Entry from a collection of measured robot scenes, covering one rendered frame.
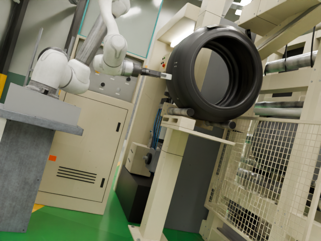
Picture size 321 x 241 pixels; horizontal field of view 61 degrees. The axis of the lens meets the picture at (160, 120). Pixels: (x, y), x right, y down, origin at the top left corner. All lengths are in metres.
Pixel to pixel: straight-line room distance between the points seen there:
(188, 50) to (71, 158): 1.17
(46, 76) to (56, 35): 10.93
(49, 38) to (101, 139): 10.74
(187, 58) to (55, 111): 0.77
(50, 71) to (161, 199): 1.10
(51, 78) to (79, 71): 0.21
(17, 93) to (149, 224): 1.18
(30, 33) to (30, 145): 11.57
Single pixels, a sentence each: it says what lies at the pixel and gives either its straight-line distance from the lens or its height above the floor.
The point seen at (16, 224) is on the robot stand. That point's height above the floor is 0.04.
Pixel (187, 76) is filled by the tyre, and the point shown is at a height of 1.08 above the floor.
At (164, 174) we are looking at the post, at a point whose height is 0.47.
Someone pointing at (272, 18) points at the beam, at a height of 1.64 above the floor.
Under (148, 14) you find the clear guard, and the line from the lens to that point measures 2.34.
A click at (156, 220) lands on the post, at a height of 0.15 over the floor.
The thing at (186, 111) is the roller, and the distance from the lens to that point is 1.55.
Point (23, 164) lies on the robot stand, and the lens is 1.69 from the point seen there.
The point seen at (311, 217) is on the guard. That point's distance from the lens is 1.41.
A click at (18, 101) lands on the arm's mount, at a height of 0.70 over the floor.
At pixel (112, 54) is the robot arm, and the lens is 1.37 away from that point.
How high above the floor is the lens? 0.76
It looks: 2 degrees up
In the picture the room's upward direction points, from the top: 16 degrees clockwise
